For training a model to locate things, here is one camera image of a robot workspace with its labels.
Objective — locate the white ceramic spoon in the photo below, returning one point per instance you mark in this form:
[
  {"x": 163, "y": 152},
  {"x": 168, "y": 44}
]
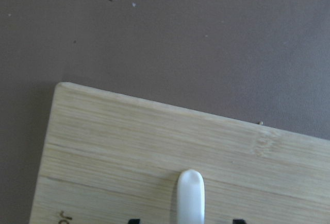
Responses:
[{"x": 191, "y": 197}]

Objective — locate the bamboo cutting board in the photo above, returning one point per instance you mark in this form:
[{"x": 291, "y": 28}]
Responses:
[{"x": 109, "y": 158}]

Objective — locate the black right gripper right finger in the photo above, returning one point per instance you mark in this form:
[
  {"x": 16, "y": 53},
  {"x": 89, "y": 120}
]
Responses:
[{"x": 238, "y": 221}]

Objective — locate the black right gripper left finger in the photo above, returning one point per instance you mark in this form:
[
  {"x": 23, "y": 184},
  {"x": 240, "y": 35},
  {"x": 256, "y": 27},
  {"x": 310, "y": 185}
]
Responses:
[{"x": 134, "y": 221}]

